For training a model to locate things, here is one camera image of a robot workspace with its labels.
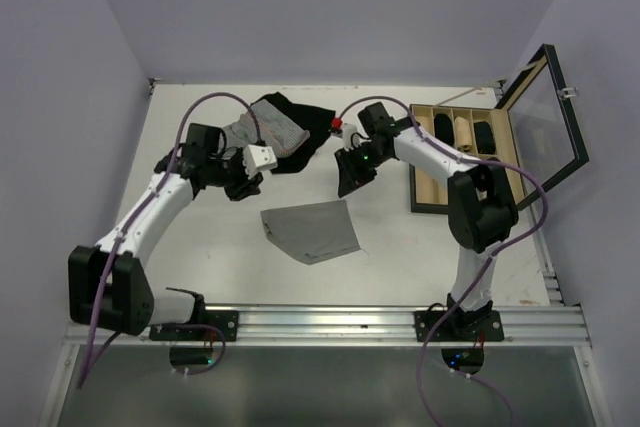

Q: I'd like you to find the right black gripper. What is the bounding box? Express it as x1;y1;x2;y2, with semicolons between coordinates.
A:
334;142;389;196

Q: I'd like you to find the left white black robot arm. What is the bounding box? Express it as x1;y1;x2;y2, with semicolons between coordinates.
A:
68;123;277;340

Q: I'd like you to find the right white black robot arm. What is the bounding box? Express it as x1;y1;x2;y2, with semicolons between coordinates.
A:
330;102;518;340

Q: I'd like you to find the striped grey underwear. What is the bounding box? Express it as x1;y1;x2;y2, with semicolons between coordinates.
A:
222;100;311;158

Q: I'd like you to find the black rolled underwear left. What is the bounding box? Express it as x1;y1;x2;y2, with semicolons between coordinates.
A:
434;113;455;147

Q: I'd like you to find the black rolled underwear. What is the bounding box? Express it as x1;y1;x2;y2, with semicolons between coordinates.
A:
474;121;496;155
434;113;455;147

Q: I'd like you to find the beige rolled underwear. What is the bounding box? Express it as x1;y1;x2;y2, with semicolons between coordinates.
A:
454;116;473;152

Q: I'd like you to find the black rolled underwear right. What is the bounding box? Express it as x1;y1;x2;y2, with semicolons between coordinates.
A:
474;121;496;155

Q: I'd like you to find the wooden compartment box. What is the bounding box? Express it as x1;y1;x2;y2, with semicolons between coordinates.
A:
409;104;522;214

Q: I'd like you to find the glass box lid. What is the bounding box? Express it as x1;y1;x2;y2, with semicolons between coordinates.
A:
491;44;589;192

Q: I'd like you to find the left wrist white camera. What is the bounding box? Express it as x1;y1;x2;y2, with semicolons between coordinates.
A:
243;144;278;178

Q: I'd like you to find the wrist white camera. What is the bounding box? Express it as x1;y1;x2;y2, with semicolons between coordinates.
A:
330;117;358;150
243;144;278;178

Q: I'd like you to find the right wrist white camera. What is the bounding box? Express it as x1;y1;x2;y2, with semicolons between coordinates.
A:
330;117;358;150

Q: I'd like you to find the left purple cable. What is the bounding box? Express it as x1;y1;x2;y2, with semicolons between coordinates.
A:
77;91;266;389

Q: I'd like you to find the purple cable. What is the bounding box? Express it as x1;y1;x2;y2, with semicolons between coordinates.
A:
77;91;266;389
337;95;550;427

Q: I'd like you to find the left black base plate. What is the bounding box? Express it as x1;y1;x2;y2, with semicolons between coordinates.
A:
149;310;239;342

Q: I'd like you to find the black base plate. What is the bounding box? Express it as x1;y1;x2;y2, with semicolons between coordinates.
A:
413;310;505;343
149;310;239;342

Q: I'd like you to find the aluminium mounting rail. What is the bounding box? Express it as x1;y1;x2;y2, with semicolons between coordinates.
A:
62;302;594;348

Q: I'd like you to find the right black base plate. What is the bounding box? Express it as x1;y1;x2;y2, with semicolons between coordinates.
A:
413;310;505;343

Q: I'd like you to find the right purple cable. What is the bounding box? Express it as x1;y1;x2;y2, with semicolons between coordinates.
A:
337;95;550;427

